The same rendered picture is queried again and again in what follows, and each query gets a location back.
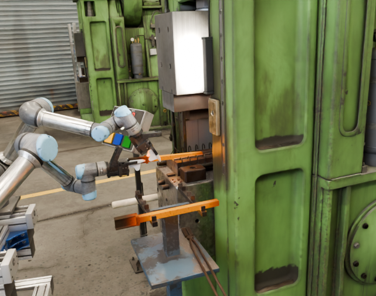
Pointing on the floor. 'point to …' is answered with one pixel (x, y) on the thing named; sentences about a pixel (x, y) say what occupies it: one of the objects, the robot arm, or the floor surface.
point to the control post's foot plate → (136, 265)
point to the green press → (119, 59)
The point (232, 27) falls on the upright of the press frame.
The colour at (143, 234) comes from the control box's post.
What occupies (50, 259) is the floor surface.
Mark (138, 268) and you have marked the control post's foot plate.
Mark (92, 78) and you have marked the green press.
